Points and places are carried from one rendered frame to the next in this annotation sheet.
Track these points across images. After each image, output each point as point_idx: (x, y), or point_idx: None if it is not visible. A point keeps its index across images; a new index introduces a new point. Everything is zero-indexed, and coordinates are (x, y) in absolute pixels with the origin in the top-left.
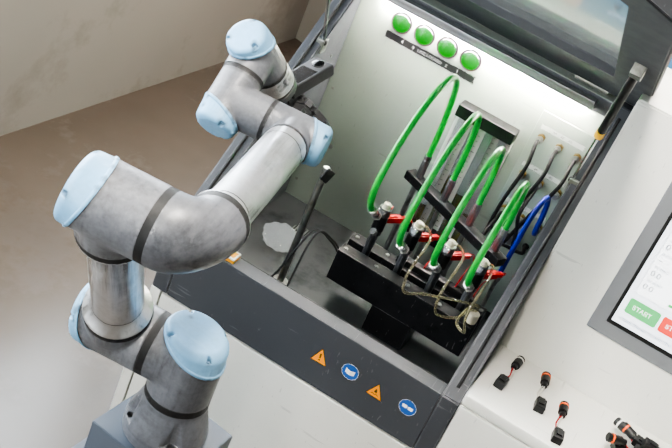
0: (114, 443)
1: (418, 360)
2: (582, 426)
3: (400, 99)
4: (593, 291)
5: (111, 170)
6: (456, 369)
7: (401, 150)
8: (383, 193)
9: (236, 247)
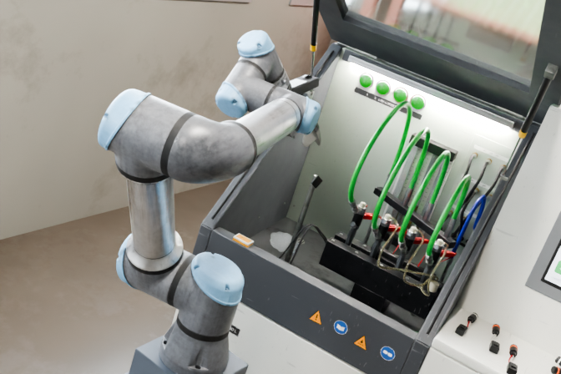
0: (152, 366)
1: None
2: (530, 364)
3: (367, 138)
4: (528, 257)
5: (144, 97)
6: None
7: (370, 176)
8: None
9: (245, 162)
